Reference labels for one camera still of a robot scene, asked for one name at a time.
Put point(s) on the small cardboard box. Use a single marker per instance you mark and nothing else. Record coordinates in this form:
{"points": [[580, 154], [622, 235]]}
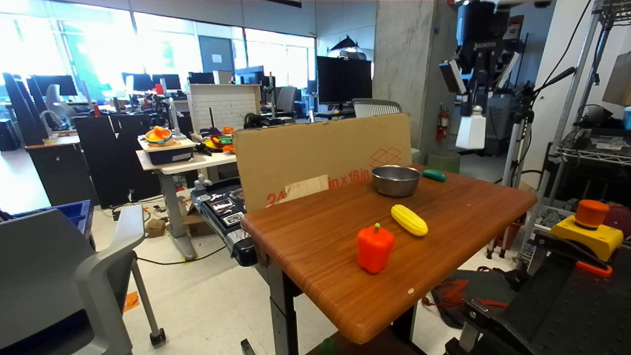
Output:
{"points": [[155, 227]]}

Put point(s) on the metal equipment cart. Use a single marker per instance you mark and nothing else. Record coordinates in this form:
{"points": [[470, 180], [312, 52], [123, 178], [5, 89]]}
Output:
{"points": [[588, 160]]}

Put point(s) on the white side table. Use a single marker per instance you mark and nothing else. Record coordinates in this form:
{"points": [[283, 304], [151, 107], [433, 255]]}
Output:
{"points": [[176, 198]]}

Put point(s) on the black pendant lamp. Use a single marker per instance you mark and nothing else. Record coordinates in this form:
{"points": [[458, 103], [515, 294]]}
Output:
{"points": [[344, 44]]}

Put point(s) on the black control box with labels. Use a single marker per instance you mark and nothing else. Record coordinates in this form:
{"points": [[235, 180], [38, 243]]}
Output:
{"points": [[226, 219]]}

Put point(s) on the round metal bowl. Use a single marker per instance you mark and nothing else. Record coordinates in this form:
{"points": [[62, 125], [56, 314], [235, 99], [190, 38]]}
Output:
{"points": [[395, 182]]}

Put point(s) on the grey office chair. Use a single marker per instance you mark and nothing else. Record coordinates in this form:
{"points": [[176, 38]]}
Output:
{"points": [[46, 276]]}

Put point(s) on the yellow emergency stop button box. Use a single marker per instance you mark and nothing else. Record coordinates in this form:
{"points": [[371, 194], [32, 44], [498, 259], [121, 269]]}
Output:
{"points": [[586, 233]]}

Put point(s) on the black computer monitor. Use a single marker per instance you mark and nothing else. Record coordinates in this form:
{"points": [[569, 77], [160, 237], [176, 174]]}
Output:
{"points": [[344, 79]]}

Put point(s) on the black camera tripod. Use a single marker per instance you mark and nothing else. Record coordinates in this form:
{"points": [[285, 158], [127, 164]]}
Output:
{"points": [[523, 138]]}

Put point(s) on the black Franka robot arm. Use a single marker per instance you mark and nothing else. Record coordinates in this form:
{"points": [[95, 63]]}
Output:
{"points": [[478, 20]]}

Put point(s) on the yellow toy corn cob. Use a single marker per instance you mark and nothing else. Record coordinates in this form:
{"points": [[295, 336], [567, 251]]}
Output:
{"points": [[409, 219]]}

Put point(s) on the black table leg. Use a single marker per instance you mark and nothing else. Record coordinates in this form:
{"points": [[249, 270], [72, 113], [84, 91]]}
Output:
{"points": [[285, 308]]}

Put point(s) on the orange toy bell pepper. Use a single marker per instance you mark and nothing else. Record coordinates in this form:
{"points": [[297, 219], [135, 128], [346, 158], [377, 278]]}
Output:
{"points": [[375, 249]]}

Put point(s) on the white salt cellar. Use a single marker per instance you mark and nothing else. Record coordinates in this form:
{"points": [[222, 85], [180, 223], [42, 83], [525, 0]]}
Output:
{"points": [[472, 130]]}

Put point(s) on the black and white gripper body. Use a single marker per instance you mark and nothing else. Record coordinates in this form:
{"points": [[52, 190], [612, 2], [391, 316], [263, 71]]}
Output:
{"points": [[480, 61]]}

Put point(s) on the tray with toy fruit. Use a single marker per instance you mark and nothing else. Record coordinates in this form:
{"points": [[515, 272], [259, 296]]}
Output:
{"points": [[164, 146]]}

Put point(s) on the red fire extinguisher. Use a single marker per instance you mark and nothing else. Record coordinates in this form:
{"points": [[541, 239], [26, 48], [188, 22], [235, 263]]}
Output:
{"points": [[442, 125]]}

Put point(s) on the brown cardboard panel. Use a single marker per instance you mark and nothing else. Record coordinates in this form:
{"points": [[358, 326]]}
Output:
{"points": [[308, 154]]}

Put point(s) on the white grid board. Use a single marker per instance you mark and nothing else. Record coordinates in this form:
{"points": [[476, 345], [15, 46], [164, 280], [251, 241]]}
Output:
{"points": [[224, 105]]}

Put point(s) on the black office cabinet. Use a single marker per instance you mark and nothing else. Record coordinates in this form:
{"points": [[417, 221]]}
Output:
{"points": [[109, 158]]}

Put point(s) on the pile of colourful toy food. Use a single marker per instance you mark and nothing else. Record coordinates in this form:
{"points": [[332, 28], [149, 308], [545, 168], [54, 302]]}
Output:
{"points": [[220, 138]]}

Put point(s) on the blue plastic bin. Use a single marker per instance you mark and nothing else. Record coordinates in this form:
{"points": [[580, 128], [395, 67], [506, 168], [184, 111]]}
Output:
{"points": [[76, 213]]}

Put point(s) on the small teal green object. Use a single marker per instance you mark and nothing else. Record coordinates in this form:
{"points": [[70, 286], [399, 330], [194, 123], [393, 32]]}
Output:
{"points": [[435, 174]]}

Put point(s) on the red wall sign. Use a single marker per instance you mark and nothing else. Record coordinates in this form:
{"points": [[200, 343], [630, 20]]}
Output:
{"points": [[513, 28]]}

